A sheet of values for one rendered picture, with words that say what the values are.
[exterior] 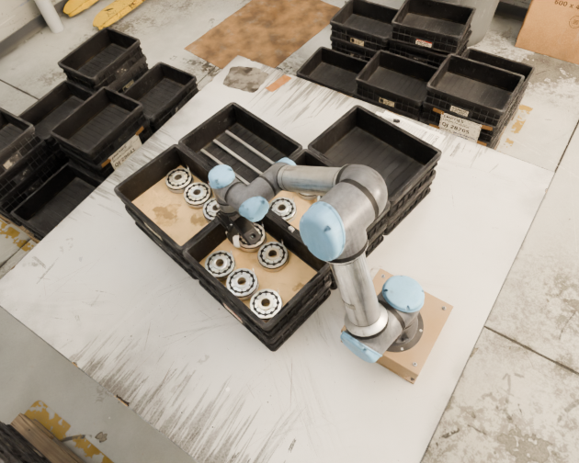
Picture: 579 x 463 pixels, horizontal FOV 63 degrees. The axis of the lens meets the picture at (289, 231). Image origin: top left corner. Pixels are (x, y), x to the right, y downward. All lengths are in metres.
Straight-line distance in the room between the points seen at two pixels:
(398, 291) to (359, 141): 0.78
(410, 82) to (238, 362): 1.93
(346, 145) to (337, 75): 1.25
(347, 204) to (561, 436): 1.71
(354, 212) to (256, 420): 0.81
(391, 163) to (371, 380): 0.81
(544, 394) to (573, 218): 1.02
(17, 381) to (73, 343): 0.95
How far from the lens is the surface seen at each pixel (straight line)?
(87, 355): 1.79
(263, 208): 1.32
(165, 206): 1.83
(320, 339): 1.61
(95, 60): 3.26
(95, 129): 2.78
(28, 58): 4.50
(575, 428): 2.48
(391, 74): 2.95
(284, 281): 1.56
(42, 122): 3.17
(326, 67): 3.18
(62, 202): 2.83
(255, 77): 2.44
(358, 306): 1.17
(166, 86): 3.06
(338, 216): 0.97
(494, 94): 2.75
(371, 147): 1.90
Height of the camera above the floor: 2.21
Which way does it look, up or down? 57 degrees down
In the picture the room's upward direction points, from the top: 8 degrees counter-clockwise
